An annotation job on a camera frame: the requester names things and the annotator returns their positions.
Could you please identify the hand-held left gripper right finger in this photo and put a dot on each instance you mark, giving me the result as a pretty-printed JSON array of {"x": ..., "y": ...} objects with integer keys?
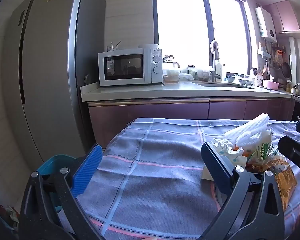
[{"x": 217, "y": 166}]

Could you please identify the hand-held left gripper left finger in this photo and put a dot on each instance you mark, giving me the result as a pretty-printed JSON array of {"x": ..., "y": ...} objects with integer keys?
[{"x": 87, "y": 170}]

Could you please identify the white paper towel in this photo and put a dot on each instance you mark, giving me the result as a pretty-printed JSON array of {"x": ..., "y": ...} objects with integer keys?
[{"x": 221, "y": 146}]

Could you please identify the teal plastic bin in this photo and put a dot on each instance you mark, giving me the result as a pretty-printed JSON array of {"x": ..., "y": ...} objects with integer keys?
[{"x": 52, "y": 163}]

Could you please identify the orange brown snack packet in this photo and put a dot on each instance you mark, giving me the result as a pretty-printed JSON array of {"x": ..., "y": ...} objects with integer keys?
[{"x": 286, "y": 182}]

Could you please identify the green white snack packet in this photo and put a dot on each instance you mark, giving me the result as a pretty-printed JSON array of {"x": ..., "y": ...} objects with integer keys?
[{"x": 261, "y": 152}]

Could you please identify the yellow oil bottle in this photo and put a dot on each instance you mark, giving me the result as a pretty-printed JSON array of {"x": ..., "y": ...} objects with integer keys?
[{"x": 288, "y": 86}]

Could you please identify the white foam fruit net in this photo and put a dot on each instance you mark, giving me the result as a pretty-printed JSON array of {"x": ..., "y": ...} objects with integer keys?
[{"x": 250, "y": 131}]

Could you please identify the pink bowl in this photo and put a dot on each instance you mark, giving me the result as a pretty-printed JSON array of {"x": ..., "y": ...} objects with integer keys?
[{"x": 270, "y": 84}]

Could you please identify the black frying pan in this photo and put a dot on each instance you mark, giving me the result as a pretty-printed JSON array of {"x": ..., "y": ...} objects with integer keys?
[{"x": 286, "y": 70}]

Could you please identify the grey checkered tablecloth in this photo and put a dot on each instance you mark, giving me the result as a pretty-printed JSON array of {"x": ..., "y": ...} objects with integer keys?
[{"x": 152, "y": 175}]

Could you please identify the white dotted utensil holder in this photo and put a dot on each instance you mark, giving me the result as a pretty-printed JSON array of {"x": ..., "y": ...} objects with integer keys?
[{"x": 259, "y": 79}]

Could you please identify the orange grater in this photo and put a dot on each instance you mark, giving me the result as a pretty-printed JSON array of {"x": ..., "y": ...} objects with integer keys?
[{"x": 279, "y": 56}]

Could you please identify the purple kitchen base cabinets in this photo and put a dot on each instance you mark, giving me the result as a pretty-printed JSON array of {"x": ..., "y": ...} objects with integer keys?
[{"x": 152, "y": 115}]

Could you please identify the pile of colourful wrappers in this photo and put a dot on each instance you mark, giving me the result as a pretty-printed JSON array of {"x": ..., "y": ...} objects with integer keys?
[{"x": 8, "y": 216}]

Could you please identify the glass jar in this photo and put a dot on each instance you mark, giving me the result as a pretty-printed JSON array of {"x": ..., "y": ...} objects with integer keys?
[
  {"x": 204, "y": 75},
  {"x": 190, "y": 72}
]

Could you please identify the clear plastic bag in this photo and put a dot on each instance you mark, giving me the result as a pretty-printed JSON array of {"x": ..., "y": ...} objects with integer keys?
[{"x": 186, "y": 76}]

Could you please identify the white dish soap bottle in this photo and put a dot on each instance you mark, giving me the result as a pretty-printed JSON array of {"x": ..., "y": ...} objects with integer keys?
[{"x": 220, "y": 71}]

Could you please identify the glass container with lid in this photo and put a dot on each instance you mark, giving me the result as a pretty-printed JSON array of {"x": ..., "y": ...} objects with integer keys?
[{"x": 171, "y": 76}]

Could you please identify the white microwave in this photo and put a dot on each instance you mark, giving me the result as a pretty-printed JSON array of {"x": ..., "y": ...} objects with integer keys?
[{"x": 125, "y": 67}]

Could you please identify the metal faucet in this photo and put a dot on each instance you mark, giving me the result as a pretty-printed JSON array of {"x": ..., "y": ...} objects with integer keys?
[{"x": 215, "y": 55}]

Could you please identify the white water heater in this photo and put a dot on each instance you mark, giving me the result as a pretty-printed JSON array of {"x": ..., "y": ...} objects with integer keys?
[{"x": 263, "y": 22}]

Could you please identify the grey refrigerator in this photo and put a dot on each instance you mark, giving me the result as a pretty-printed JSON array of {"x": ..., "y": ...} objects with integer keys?
[{"x": 52, "y": 55}]

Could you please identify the pink wall cabinet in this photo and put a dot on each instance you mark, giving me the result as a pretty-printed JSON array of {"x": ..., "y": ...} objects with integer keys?
[{"x": 285, "y": 17}]

